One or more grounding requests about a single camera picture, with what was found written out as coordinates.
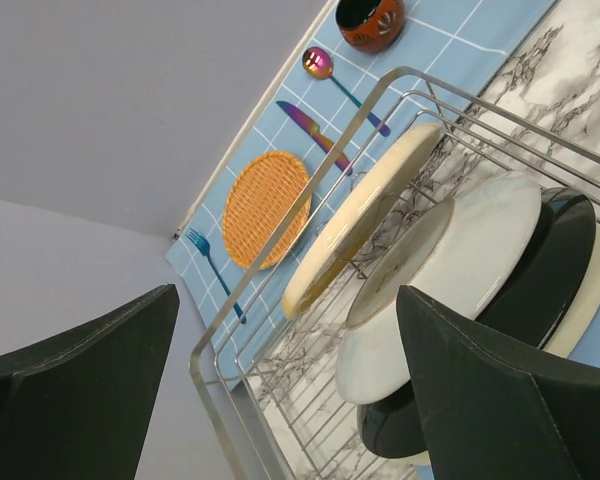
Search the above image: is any steel wire dish rack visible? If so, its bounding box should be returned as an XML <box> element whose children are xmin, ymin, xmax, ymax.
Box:
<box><xmin>189</xmin><ymin>66</ymin><xmax>600</xmax><ymax>479</ymax></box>

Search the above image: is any cream and yellow plate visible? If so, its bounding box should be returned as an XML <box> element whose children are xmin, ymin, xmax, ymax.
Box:
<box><xmin>282</xmin><ymin>123</ymin><xmax>442</xmax><ymax>320</ymax></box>

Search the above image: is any blue checked placemat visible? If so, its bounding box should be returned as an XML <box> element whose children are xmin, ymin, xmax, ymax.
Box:
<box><xmin>166</xmin><ymin>1</ymin><xmax>550</xmax><ymax>387</ymax></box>

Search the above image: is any woven wicker round trivet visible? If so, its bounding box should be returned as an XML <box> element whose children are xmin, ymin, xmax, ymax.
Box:
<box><xmin>222</xmin><ymin>150</ymin><xmax>309</xmax><ymax>269</ymax></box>

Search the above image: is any blue metal fork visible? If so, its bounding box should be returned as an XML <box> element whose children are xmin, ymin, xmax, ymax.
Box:
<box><xmin>185</xmin><ymin>228</ymin><xmax>247</xmax><ymax>325</ymax></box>

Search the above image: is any white ceramic plate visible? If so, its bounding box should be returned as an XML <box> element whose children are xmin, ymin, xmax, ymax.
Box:
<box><xmin>335</xmin><ymin>171</ymin><xmax>542</xmax><ymax>405</ymax></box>

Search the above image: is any iridescent rainbow knife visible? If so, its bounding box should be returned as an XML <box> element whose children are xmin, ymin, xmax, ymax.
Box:
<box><xmin>275</xmin><ymin>100</ymin><xmax>353</xmax><ymax>176</ymax></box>

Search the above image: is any cream plate in rack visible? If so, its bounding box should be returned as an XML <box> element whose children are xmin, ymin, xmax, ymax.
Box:
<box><xmin>409</xmin><ymin>227</ymin><xmax>600</xmax><ymax>467</ymax></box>

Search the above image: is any orange and black mug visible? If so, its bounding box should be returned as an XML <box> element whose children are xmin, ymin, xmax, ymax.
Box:
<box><xmin>335</xmin><ymin>0</ymin><xmax>406</xmax><ymax>54</ymax></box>

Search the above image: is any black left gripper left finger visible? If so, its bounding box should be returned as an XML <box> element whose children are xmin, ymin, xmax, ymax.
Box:
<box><xmin>0</xmin><ymin>284</ymin><xmax>180</xmax><ymax>479</ymax></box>

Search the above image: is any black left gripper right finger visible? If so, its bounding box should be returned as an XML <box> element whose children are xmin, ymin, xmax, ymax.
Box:
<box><xmin>395</xmin><ymin>283</ymin><xmax>600</xmax><ymax>480</ymax></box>

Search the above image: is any iridescent rainbow spoon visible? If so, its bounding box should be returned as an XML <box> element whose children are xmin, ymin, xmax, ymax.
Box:
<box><xmin>301</xmin><ymin>46</ymin><xmax>391</xmax><ymax>137</ymax></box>

